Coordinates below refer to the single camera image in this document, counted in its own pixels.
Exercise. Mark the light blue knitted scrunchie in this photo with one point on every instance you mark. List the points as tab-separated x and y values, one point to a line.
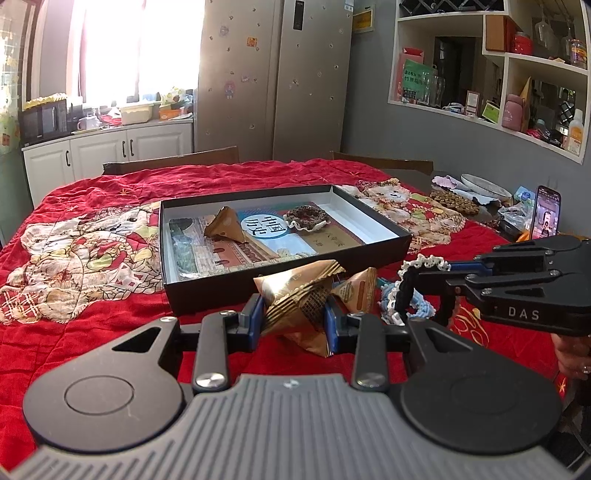
390	295

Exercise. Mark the smartphone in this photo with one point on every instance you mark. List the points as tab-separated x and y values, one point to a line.
545	212

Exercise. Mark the yellow wall sign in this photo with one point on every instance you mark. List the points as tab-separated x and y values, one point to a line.
363	19

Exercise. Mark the cartoon fridge sticker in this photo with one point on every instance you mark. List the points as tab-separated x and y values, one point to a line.
229	88

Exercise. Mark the white mug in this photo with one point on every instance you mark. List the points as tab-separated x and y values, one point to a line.
87	123

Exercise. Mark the black microwave oven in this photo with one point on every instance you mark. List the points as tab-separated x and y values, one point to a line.
41	122

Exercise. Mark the wooden bead mat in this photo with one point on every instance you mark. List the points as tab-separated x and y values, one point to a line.
455	202

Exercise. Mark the red printed blanket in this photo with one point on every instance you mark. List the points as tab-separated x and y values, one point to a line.
92	323

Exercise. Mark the white plastic bottle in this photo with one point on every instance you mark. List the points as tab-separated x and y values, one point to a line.
575	134

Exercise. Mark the brown box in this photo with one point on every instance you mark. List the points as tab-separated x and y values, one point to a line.
495	33

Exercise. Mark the pink thermos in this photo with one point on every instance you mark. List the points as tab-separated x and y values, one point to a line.
511	113

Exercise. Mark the orange box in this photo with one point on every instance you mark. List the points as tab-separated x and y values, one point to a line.
171	112

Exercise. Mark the black and white lace scrunchie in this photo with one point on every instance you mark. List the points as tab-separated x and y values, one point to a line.
406	295

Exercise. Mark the glass jar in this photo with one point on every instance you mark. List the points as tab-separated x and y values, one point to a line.
577	54

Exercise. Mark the red jar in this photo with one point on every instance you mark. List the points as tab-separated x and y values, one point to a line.
521	45

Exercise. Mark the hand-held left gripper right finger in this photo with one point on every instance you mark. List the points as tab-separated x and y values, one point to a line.
328	327

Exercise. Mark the printed book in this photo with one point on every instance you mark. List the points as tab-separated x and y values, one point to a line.
277	249

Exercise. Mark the yellow lace cloth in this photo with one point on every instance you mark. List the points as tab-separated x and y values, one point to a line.
44	99

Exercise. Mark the white wall shelf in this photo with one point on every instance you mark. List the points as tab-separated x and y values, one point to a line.
496	57

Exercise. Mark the red gift box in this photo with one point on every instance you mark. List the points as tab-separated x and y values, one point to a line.
411	54

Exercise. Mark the bright window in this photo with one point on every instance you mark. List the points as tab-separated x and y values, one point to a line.
138	46

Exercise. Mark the person's right hand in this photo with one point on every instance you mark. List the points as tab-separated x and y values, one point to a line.
570	357

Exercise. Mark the brown knitted scrunchie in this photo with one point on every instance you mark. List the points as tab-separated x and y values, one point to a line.
318	222

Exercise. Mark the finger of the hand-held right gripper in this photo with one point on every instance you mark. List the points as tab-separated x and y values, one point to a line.
464	266
438	279

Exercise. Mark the white kitchen cabinet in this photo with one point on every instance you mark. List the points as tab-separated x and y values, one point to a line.
101	152

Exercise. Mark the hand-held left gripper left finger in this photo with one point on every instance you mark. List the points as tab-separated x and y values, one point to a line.
256	321

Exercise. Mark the shallow black cardboard box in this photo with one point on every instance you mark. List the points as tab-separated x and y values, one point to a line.
207	295

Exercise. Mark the wooden chair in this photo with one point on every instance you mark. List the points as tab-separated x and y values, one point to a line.
383	164
175	159

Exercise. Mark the pink cloth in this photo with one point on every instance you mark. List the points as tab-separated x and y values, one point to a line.
445	181

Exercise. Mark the cream plastic container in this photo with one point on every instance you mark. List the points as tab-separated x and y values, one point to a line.
136	114

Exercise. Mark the white floral bag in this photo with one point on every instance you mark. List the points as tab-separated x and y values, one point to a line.
174	96

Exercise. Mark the small green box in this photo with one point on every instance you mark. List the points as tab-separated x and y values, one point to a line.
490	113

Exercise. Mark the white oval plate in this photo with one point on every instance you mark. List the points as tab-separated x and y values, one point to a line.
485	185

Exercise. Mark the beige two-door refrigerator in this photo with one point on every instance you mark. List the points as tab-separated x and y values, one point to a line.
277	92

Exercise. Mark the glass mug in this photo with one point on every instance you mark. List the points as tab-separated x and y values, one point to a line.
434	91

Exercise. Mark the gold triangular snack packet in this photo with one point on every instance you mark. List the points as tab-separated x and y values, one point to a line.
226	226
295	295
360	290

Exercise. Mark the brown paper bag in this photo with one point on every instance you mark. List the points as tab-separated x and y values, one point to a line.
526	101

